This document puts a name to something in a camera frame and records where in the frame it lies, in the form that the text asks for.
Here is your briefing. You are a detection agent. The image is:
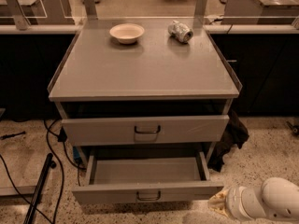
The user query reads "metal post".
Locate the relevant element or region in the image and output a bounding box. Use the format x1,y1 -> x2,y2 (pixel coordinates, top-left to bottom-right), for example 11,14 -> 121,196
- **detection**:
6,0 -> 30,31
194,0 -> 207,18
83,0 -> 97,20

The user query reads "dark cloth on floor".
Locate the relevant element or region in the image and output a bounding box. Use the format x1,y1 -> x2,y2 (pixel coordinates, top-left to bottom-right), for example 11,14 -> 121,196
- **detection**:
207,110 -> 249,172

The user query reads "grey drawer cabinet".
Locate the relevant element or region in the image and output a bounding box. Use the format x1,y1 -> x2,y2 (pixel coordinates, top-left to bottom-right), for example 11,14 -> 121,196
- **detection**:
47,17 -> 243,161

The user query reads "left metal post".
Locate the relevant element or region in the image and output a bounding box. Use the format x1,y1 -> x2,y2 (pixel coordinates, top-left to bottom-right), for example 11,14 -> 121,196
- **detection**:
6,0 -> 30,31

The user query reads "grey desk background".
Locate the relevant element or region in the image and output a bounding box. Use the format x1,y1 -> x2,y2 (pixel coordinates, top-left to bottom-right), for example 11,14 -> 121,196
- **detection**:
222,0 -> 299,24
0,0 -> 75,25

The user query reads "grey top drawer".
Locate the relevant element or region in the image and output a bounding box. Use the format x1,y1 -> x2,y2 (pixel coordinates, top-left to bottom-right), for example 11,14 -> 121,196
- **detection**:
62,115 -> 229,147

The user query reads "black tool on floor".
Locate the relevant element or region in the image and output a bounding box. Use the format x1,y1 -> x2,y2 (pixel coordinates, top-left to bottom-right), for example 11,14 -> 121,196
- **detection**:
0,132 -> 26,140

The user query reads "white bowl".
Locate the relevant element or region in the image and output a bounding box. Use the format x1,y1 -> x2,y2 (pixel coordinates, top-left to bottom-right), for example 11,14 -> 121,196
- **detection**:
109,23 -> 145,45

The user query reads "black pole on floor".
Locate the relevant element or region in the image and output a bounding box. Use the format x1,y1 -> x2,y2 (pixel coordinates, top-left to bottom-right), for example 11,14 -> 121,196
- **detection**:
23,153 -> 53,224

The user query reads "black floor cable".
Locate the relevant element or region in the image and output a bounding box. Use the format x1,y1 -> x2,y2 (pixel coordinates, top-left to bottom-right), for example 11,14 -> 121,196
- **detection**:
0,119 -> 87,224

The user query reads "right metal post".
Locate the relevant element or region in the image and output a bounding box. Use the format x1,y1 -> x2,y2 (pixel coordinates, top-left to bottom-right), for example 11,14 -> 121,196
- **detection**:
194,0 -> 207,18

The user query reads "grey drawer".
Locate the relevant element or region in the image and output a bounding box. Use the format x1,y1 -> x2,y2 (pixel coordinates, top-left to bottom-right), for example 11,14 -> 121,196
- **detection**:
62,115 -> 229,147
73,153 -> 223,204

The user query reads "grey desk background right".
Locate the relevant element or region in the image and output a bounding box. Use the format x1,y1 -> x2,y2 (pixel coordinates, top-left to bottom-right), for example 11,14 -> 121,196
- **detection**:
222,0 -> 299,24

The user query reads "grey desk background left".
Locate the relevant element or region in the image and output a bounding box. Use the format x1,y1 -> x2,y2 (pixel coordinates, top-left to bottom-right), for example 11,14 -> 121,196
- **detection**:
0,0 -> 75,25

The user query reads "middle metal post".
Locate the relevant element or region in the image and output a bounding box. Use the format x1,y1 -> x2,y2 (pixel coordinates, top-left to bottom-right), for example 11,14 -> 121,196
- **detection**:
83,0 -> 97,20

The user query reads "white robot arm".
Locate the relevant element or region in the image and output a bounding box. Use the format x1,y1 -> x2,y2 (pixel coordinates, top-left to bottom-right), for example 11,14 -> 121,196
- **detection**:
207,177 -> 299,222

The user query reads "crushed silver can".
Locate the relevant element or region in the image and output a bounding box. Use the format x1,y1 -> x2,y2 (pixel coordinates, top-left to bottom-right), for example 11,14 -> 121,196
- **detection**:
168,21 -> 193,43

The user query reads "black caster right edge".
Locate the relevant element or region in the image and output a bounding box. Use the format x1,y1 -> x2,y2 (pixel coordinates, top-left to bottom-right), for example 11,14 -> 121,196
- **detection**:
287,121 -> 299,136

